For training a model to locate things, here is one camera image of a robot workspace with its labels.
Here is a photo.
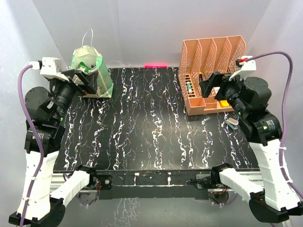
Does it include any grey white clip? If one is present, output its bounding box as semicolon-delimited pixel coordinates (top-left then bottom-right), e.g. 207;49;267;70
225;118;239;130

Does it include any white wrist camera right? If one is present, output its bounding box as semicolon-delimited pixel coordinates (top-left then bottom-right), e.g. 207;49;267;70
229;56;257;81

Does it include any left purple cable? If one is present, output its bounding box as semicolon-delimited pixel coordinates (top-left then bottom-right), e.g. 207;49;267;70
18;64;45;227

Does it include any aluminium frame rail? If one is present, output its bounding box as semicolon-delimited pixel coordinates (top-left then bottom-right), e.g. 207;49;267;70
51;171;261;206

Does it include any yellow object in organizer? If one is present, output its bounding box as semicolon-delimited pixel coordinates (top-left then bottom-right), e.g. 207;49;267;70
219;100;230;108

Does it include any orange file organizer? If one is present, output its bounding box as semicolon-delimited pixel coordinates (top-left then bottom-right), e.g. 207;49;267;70
178;35;246;116

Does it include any green paper bag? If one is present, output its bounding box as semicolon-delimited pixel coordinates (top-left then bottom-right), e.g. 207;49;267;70
70;38;114;98

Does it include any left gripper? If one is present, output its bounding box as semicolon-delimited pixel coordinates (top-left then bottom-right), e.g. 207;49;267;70
50;69;97;123

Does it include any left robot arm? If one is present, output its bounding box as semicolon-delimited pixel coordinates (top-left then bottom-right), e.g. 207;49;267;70
9;70;98;227

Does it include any red light strip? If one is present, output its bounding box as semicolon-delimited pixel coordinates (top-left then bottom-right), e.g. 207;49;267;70
144;62;168;68

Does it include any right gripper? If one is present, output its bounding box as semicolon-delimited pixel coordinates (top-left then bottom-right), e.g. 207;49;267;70
199;71;249;117

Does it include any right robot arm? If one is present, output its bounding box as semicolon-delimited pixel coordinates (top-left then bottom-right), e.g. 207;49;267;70
199;72;303;223

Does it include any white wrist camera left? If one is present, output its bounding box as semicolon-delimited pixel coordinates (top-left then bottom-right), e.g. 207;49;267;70
28;57;68;81

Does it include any purple cable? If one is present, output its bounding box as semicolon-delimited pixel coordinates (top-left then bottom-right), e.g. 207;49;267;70
250;51;303;201
18;64;45;227

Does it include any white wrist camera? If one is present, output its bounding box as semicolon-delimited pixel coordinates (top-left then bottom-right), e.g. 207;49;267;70
28;57;68;81
229;56;257;81

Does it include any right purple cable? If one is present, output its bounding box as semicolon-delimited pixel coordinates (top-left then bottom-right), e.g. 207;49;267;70
250;51;303;201

